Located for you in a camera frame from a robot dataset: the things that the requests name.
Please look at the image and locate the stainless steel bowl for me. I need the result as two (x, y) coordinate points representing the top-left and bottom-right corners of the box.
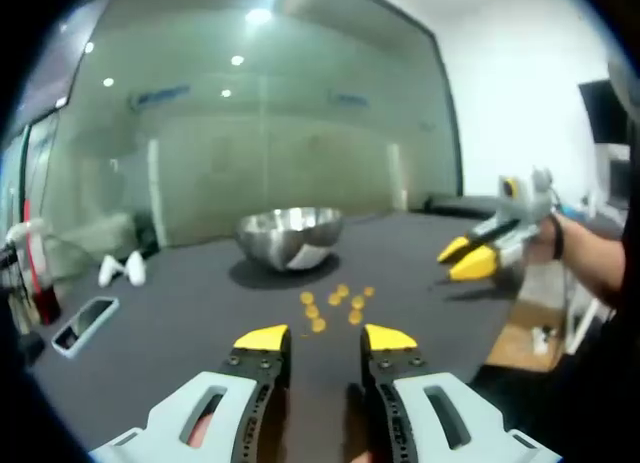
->
(236, 207), (346, 273)

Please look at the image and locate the person's right hand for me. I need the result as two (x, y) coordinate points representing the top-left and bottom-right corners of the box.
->
(527, 213), (565, 264)

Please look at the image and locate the black bench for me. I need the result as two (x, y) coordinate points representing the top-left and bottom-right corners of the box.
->
(424, 192), (501, 218)

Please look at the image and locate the dark grey table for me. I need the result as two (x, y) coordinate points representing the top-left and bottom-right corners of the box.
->
(29, 210), (531, 463)

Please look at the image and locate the black monitor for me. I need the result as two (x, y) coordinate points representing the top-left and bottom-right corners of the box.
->
(578, 80), (632, 144)

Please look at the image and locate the smartphone in pale case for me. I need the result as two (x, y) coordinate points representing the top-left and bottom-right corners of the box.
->
(51, 296), (121, 358)

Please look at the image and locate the person's black shirt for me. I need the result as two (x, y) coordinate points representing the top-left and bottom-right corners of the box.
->
(519, 197), (640, 444)

